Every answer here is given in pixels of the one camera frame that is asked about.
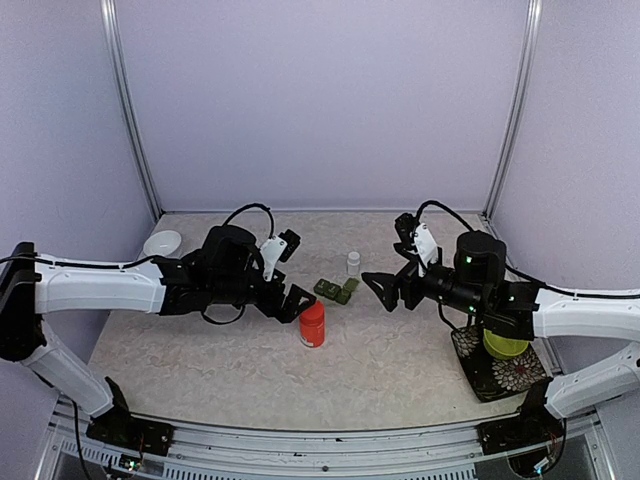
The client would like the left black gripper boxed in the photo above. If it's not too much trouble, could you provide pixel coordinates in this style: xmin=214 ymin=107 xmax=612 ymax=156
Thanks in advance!
xmin=211 ymin=261 xmax=317 ymax=324

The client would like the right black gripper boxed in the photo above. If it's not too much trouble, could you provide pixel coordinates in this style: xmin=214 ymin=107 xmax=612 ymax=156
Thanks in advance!
xmin=361 ymin=242 xmax=487 ymax=318

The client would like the red pill bottle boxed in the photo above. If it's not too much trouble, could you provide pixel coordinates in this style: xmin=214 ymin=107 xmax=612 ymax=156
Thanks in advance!
xmin=299 ymin=301 xmax=325 ymax=348

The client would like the green weekly pill organizer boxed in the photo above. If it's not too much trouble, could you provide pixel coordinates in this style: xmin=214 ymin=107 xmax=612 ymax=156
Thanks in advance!
xmin=313 ymin=277 xmax=359 ymax=305

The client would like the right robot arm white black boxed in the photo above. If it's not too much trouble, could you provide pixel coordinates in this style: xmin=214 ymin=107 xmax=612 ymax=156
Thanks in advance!
xmin=361 ymin=225 xmax=639 ymax=444

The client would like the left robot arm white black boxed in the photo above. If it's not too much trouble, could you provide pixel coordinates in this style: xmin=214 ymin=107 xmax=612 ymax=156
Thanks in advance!
xmin=1 ymin=224 xmax=316 ymax=445

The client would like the white pill bottle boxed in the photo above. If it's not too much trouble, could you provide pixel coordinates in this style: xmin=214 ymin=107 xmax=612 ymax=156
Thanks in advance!
xmin=346 ymin=251 xmax=361 ymax=276

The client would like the lime green bowl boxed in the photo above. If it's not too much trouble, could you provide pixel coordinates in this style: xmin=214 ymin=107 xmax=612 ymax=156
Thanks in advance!
xmin=483 ymin=329 xmax=530 ymax=360

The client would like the white bowl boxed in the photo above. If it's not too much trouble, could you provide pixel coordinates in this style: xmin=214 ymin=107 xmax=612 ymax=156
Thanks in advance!
xmin=142 ymin=230 xmax=182 ymax=258

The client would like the black floral square plate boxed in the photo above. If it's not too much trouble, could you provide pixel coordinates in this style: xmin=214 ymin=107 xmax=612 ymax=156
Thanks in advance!
xmin=451 ymin=325 xmax=547 ymax=403

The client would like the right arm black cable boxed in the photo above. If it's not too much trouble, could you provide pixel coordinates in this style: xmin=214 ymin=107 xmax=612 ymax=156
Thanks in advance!
xmin=414 ymin=199 xmax=481 ymax=236

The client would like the aluminium front rail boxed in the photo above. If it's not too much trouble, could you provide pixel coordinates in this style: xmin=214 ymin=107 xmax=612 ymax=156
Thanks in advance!
xmin=37 ymin=394 xmax=614 ymax=480

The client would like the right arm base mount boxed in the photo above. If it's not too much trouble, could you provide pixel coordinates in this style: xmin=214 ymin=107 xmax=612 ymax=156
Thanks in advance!
xmin=477 ymin=417 xmax=565 ymax=455

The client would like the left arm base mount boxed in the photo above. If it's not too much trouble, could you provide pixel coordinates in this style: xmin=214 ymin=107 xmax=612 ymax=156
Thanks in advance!
xmin=86 ymin=414 xmax=174 ymax=457

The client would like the right aluminium frame post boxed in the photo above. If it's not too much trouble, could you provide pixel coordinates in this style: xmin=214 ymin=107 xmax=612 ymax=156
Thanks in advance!
xmin=483 ymin=0 xmax=543 ymax=224

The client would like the aluminium frame post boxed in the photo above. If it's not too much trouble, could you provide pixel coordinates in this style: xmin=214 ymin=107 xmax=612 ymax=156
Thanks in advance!
xmin=483 ymin=0 xmax=543 ymax=224
xmin=100 ymin=0 xmax=164 ymax=222

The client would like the left aluminium frame post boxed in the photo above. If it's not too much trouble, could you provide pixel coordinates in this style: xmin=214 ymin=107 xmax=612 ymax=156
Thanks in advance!
xmin=100 ymin=0 xmax=164 ymax=222

